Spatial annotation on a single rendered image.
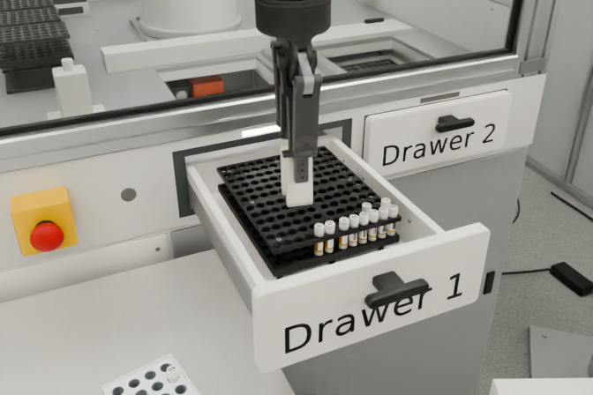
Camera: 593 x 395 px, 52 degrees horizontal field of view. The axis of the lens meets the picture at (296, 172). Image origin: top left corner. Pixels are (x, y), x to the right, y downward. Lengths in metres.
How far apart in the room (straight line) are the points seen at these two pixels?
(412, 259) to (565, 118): 2.12
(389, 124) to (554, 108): 1.85
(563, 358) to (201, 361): 1.33
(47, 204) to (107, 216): 0.10
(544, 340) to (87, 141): 1.49
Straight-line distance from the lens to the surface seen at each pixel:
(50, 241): 0.83
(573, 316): 2.14
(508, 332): 2.01
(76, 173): 0.87
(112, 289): 0.91
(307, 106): 0.59
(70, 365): 0.82
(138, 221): 0.92
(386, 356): 1.36
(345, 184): 0.85
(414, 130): 1.03
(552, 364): 1.91
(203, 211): 0.84
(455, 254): 0.72
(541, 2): 1.14
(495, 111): 1.13
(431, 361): 1.47
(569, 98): 2.73
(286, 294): 0.62
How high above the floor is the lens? 1.33
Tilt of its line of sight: 29 degrees down
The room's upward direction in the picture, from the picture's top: straight up
